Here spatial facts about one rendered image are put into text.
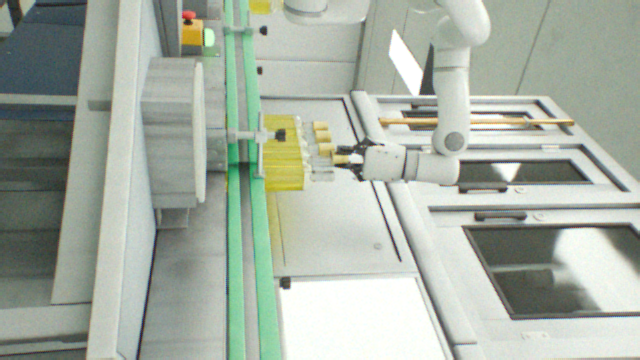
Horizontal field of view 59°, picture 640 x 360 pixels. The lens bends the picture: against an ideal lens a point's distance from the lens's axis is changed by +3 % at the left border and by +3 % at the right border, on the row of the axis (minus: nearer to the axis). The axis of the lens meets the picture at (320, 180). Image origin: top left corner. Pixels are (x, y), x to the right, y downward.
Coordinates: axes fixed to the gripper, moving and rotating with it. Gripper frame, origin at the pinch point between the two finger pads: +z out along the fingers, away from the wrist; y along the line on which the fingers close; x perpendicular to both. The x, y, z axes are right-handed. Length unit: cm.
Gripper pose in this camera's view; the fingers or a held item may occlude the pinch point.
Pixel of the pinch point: (343, 157)
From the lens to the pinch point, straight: 138.6
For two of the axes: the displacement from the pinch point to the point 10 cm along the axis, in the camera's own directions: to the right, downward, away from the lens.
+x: -1.1, 5.7, -8.2
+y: 0.8, -8.1, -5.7
